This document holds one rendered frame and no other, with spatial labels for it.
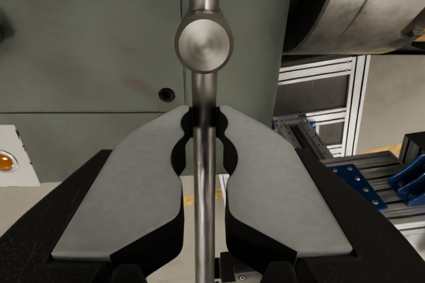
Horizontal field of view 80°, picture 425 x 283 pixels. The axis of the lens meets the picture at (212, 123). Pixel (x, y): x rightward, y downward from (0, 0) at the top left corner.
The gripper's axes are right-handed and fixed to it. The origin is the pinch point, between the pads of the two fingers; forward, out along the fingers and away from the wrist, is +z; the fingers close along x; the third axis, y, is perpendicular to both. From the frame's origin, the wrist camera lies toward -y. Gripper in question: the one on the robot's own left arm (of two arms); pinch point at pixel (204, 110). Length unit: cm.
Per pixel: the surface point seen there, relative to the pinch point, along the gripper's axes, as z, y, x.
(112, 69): 9.8, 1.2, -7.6
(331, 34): 16.5, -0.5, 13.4
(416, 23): 16.3, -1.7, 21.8
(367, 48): 19.2, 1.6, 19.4
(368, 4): 14.0, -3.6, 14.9
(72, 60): 9.8, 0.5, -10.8
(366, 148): 135, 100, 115
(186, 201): 135, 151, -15
